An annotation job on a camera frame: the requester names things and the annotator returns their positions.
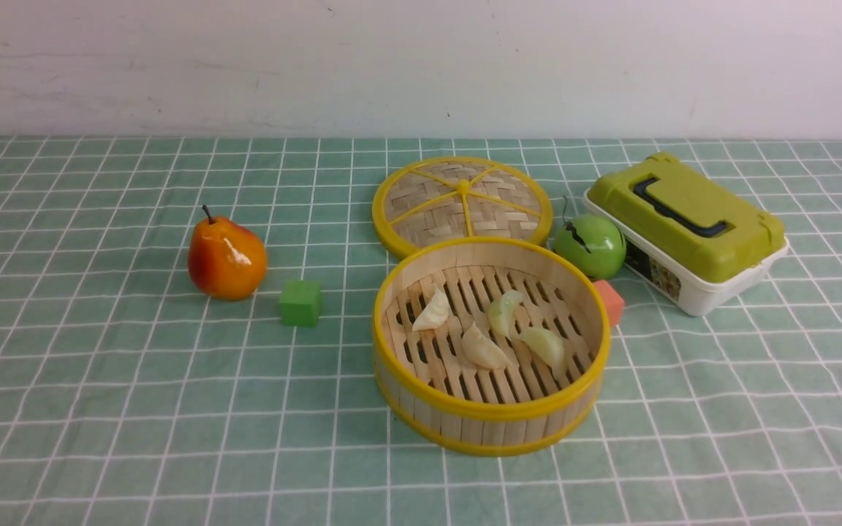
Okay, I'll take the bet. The green cube block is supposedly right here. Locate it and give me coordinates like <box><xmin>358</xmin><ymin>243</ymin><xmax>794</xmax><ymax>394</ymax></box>
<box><xmin>278</xmin><ymin>280</ymin><xmax>323</xmax><ymax>327</ymax></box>

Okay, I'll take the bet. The white dumpling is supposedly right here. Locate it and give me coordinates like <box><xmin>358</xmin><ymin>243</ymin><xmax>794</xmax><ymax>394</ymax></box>
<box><xmin>411</xmin><ymin>284</ymin><xmax>451</xmax><ymax>332</ymax></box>

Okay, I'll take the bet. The green lidded white box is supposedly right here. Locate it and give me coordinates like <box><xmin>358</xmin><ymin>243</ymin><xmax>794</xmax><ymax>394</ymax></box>
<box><xmin>583</xmin><ymin>152</ymin><xmax>791</xmax><ymax>317</ymax></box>

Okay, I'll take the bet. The woven bamboo steamer lid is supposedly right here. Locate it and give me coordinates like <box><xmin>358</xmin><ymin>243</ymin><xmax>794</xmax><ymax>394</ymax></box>
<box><xmin>371</xmin><ymin>156</ymin><xmax>553</xmax><ymax>259</ymax></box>

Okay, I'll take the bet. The orange pink cube block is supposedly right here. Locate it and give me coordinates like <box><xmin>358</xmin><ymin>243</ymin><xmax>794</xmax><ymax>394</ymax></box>
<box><xmin>593</xmin><ymin>280</ymin><xmax>625</xmax><ymax>327</ymax></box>

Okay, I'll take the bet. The pale yellow dumpling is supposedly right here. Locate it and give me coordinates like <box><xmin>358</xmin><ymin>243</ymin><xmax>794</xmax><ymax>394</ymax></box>
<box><xmin>519</xmin><ymin>327</ymin><xmax>567</xmax><ymax>372</ymax></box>

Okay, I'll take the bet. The green checkered tablecloth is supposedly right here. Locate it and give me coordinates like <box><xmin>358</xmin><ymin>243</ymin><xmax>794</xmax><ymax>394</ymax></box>
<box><xmin>0</xmin><ymin>137</ymin><xmax>842</xmax><ymax>525</ymax></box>

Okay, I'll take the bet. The green apple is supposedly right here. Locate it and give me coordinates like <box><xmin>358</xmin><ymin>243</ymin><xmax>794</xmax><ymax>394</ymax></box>
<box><xmin>551</xmin><ymin>197</ymin><xmax>627</xmax><ymax>282</ymax></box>

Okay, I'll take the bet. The pale green dumpling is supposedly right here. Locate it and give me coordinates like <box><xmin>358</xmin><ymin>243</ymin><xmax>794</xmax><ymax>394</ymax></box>
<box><xmin>487</xmin><ymin>290</ymin><xmax>526</xmax><ymax>339</ymax></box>

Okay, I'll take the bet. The bamboo steamer tray yellow rim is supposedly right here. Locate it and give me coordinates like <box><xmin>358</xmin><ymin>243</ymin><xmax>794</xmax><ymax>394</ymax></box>
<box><xmin>372</xmin><ymin>237</ymin><xmax>611</xmax><ymax>457</ymax></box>

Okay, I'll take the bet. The orange red pear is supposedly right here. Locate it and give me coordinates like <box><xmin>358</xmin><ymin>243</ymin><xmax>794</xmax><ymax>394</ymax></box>
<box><xmin>187</xmin><ymin>205</ymin><xmax>268</xmax><ymax>302</ymax></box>

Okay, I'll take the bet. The beige dumpling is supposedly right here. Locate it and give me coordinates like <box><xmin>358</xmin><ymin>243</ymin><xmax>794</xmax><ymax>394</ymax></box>
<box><xmin>461</xmin><ymin>322</ymin><xmax>514</xmax><ymax>370</ymax></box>

